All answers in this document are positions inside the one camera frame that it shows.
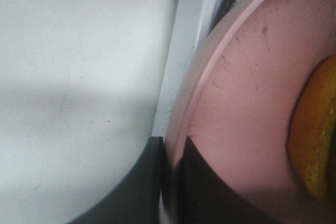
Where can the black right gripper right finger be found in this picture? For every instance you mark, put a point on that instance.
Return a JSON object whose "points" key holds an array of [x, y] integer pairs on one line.
{"points": [[202, 197]]}

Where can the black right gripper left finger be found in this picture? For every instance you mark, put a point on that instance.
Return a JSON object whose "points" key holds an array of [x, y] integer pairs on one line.
{"points": [[136, 199]]}

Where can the pink round plate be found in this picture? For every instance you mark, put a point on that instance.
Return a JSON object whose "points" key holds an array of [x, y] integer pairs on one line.
{"points": [[237, 100]]}

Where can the toy burger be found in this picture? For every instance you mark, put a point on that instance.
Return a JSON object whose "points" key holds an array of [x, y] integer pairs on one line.
{"points": [[311, 143]]}

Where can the white microwave oven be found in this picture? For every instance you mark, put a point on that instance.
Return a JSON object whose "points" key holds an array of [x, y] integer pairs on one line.
{"points": [[194, 20]]}

